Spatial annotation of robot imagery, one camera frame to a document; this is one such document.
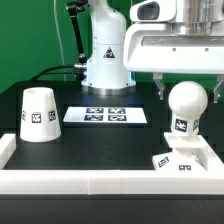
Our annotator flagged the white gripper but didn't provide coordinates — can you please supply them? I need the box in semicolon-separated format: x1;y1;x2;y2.
123;22;224;103

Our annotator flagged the white lamp bulb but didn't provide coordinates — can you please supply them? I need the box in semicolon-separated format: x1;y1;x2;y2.
168;81;208;136

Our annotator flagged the white lamp base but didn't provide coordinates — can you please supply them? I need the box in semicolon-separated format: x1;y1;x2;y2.
152;132;205;172

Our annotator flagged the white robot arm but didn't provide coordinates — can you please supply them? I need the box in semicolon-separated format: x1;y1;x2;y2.
82;0;224;99

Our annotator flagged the white lamp shade cone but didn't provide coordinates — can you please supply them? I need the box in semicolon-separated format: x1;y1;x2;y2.
20;87;61;142

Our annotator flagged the white marker sheet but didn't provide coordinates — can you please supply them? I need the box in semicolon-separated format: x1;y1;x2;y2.
63;107;147;124

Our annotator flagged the white U-shaped fence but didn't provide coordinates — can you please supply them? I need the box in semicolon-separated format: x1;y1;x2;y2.
0;134;224;195

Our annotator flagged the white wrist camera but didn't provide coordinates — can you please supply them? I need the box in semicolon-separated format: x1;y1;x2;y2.
130;0;177;23

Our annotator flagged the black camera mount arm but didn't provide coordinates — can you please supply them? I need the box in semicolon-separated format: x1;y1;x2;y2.
66;0;88;68

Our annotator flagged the white thin cable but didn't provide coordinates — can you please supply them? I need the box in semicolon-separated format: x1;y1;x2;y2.
53;0;68;82

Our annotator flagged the black cable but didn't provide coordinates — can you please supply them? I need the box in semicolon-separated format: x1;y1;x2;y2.
30;64;88;82

